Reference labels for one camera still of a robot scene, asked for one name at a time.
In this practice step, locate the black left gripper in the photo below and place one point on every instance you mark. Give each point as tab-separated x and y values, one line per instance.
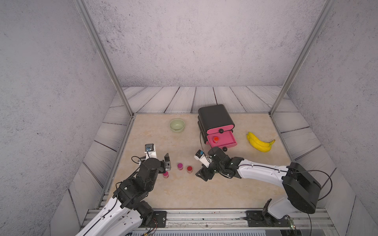
163	167

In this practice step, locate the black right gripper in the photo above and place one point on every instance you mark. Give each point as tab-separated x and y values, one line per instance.
202	175

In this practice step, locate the red paint can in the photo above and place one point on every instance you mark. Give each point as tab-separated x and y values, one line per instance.
189	169

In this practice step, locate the pink bottom drawer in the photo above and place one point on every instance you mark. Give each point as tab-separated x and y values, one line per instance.
226	140

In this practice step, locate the pink drawer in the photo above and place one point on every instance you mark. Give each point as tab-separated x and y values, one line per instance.
220	129
226	140

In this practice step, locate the pink top drawer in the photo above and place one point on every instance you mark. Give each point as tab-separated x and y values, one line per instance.
220	129

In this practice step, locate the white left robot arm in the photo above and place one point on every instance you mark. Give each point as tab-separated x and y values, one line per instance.
127	210

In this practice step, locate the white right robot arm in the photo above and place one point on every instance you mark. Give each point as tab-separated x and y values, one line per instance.
302	190

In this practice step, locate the magenta paint can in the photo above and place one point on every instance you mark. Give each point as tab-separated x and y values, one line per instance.
180	166

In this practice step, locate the black drawer cabinet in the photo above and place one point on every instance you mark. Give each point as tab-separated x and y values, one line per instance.
211	117

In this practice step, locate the light green bowl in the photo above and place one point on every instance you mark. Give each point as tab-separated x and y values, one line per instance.
177	125

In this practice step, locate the yellow banana bunch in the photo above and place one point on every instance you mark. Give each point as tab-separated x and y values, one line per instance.
258	144

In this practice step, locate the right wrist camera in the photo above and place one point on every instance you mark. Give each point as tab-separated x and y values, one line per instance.
201	156

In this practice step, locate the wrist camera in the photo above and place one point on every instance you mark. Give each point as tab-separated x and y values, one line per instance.
201	156
150	151

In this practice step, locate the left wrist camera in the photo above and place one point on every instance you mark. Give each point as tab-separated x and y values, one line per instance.
150	151

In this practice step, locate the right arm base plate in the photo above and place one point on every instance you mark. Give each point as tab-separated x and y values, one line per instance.
257	218

